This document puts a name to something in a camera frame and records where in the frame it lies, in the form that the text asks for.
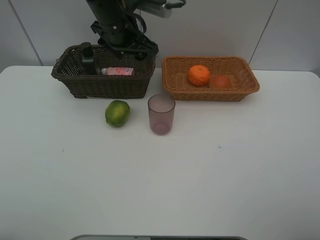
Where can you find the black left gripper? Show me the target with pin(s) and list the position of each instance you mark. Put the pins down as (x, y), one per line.
(126, 37)

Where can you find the pink lotion bottle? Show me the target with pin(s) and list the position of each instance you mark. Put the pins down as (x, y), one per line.
(118, 71)

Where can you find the dark green pump bottle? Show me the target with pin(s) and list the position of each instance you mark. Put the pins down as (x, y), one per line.
(89, 59)

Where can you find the orange tangerine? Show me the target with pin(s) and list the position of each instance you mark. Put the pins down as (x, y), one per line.
(199, 75)

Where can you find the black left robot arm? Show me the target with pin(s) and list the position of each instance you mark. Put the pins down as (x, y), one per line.
(109, 11)

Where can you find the dark brown wicker basket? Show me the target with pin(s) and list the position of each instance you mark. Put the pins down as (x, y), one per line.
(69, 70)

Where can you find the orange wicker basket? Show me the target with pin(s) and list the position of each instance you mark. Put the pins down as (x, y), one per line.
(175, 80)

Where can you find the green citrus fruit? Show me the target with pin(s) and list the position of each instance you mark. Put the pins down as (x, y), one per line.
(117, 113)

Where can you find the translucent purple plastic cup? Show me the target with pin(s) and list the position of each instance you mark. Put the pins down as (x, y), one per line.
(161, 111)

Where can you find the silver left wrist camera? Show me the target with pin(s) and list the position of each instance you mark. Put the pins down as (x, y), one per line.
(160, 8)

